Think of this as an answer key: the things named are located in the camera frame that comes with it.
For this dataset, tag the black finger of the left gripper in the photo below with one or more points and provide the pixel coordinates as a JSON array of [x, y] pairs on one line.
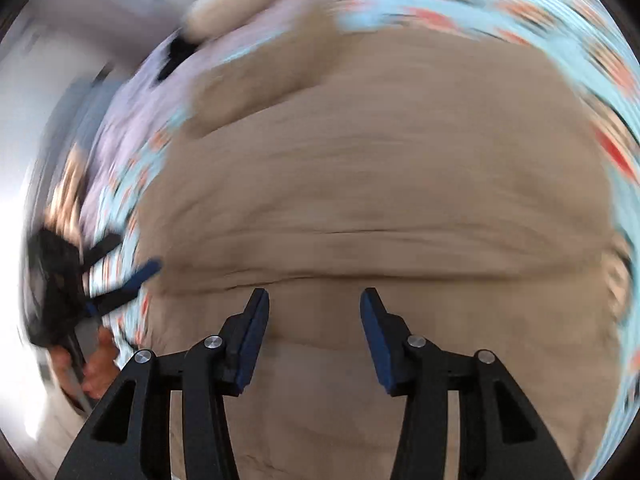
[[99, 306], [101, 249]]

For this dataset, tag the lavender bed sheet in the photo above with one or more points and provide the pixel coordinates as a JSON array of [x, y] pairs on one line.
[[143, 105]]

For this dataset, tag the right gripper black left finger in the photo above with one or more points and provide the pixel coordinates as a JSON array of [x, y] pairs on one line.
[[127, 434]]

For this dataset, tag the tan puffer jacket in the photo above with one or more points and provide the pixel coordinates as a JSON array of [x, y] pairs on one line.
[[457, 176]]

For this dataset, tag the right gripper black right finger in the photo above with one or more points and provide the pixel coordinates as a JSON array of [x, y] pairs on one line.
[[501, 434]]

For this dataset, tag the person's left hand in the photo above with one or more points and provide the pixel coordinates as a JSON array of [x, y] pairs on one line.
[[99, 372]]

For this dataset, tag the black garment on bed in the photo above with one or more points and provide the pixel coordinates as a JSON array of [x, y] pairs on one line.
[[180, 48]]

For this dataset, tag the monkey print striped blanket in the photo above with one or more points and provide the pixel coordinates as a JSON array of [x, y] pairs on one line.
[[579, 36]]

